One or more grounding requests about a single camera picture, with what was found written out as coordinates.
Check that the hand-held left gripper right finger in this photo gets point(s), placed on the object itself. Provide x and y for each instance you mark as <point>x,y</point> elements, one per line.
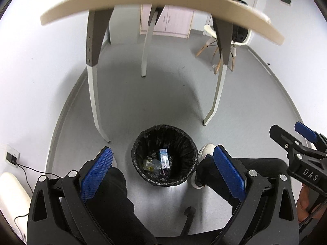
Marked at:
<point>230,173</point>

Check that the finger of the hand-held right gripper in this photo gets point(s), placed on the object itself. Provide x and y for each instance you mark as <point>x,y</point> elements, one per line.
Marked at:
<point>305,130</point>
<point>283,136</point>

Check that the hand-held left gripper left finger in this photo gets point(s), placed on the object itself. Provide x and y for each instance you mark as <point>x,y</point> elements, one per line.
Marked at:
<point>97,173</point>

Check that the black lined trash bin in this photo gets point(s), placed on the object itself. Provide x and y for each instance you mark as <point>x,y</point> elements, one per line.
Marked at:
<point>143,143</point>

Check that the person's right hand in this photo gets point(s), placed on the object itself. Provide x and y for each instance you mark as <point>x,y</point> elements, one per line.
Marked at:
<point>303,201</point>

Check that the person's right leg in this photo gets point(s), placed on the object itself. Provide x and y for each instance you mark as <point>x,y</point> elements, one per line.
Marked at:
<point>209,173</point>

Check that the person's leg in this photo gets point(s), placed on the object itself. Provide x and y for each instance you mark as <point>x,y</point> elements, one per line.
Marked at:
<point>209,173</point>
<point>115,196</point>

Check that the person's left leg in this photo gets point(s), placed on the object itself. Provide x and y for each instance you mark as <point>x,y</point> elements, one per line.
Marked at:
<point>115,196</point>

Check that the white shoe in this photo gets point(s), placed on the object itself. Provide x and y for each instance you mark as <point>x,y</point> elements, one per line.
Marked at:
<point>207,150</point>

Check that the clear plastic bag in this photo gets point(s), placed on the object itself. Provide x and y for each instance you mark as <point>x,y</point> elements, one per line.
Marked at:
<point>150,164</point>

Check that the black office chair base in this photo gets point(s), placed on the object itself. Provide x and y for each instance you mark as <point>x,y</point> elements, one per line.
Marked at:
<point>188,222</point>

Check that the blue white carton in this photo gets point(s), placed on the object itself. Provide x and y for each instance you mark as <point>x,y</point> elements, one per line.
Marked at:
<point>164,158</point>

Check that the black backpack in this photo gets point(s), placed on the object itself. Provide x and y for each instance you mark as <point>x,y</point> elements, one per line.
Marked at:
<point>240,34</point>

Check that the white wall socket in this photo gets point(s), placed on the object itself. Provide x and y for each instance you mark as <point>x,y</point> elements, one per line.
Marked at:
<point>12,153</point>

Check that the dark wall panel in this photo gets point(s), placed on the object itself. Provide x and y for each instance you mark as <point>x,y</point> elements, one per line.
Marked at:
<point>286,0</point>

